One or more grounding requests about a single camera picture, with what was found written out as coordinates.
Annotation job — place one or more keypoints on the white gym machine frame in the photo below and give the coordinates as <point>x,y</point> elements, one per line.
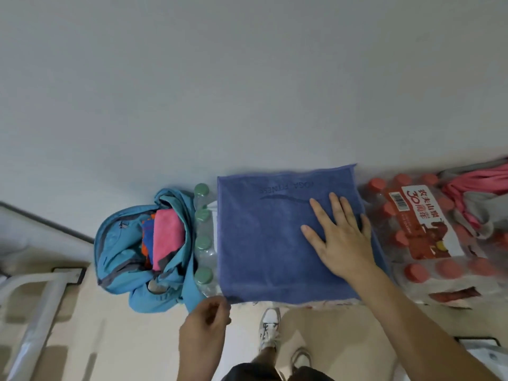
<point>484,353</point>

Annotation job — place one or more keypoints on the orange t-shirt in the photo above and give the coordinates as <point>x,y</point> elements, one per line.
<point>145,249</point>

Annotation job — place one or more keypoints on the person's dark shorts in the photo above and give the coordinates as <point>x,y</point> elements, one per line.
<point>274,373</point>

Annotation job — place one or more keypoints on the person's right forearm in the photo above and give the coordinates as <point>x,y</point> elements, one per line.
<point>420,333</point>

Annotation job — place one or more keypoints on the light blue backpack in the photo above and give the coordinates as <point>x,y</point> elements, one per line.
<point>119,249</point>

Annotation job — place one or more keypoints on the stack of water bottle packs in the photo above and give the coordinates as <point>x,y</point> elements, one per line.
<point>428,249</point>

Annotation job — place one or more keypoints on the person's left hand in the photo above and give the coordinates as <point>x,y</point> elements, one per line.
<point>202,337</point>

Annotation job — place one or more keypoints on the blue t-shirt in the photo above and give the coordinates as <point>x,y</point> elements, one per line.
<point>147,234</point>

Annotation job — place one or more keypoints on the person's right hand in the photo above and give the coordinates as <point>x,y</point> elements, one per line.
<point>345,242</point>

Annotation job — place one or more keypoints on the grey-blue towel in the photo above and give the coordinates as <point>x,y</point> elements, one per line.
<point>278,242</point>

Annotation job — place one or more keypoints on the white panel leaning on wall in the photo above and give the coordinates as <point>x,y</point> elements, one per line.
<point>39,238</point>

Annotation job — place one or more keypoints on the white leg machine frame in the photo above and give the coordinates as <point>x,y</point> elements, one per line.
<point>35,313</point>

